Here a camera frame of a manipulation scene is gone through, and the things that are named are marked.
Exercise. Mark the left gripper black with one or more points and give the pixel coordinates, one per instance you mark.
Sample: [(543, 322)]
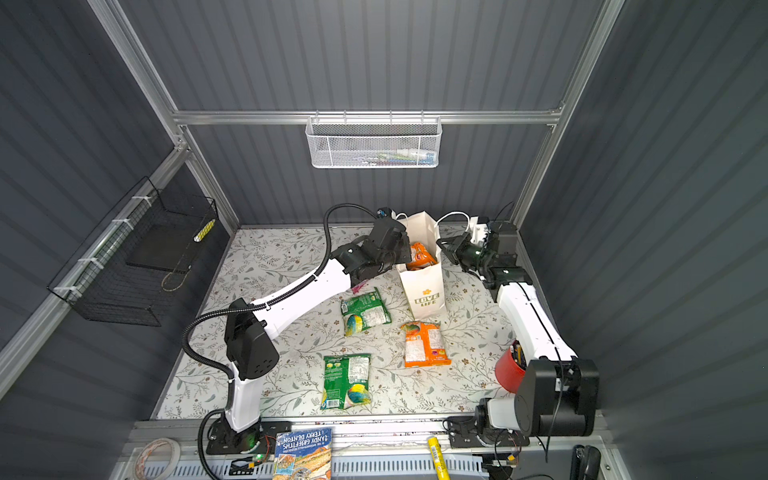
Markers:
[(404, 250)]

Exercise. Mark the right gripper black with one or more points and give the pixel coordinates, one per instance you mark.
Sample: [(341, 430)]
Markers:
[(460, 244)]

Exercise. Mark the orange Fox's fruit candy bag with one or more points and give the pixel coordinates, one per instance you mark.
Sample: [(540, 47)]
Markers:
[(420, 257)]

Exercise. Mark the white paper bag floral print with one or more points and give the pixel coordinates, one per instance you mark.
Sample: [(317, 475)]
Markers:
[(424, 288)]

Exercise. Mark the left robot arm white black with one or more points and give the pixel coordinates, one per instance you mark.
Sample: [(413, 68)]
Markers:
[(252, 328)]

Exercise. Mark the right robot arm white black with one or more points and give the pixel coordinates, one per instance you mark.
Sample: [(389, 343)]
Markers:
[(553, 392)]

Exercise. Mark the purple Fox's candy bag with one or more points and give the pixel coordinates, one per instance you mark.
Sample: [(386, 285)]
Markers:
[(357, 288)]

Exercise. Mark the green snack bag centre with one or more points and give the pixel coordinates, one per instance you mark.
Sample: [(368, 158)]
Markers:
[(363, 312)]

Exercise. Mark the green snack bag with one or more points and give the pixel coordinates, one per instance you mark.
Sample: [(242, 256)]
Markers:
[(363, 312), (346, 381)]

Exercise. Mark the orange snack bag right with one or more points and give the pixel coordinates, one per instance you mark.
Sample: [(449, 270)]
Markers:
[(424, 346)]

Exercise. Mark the green snack bag front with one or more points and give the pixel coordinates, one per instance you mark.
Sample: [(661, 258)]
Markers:
[(346, 381)]

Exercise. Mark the red pencil cup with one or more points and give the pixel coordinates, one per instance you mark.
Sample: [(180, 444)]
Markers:
[(510, 369)]

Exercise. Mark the yellow item in black basket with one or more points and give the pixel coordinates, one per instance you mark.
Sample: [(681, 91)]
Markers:
[(204, 230)]

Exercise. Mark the black pad in basket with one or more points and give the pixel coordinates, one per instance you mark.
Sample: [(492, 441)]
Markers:
[(166, 248)]

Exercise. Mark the yellow marker tube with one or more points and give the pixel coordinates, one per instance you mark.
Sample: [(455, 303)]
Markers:
[(437, 457)]

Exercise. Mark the paperback book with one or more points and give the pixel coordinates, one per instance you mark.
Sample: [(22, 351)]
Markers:
[(303, 454)]

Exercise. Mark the black device bottom right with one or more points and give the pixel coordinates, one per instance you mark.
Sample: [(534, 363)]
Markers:
[(585, 463)]

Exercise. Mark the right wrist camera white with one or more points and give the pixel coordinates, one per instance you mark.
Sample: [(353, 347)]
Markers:
[(478, 229)]

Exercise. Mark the white wire mesh basket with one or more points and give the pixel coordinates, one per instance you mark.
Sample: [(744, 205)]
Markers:
[(389, 144)]

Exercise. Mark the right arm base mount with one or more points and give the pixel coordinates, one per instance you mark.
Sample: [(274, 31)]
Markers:
[(463, 432)]

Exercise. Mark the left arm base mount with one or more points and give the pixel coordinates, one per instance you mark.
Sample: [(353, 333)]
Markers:
[(260, 438)]

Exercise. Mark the black wire basket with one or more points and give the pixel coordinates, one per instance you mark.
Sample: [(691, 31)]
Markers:
[(132, 271)]

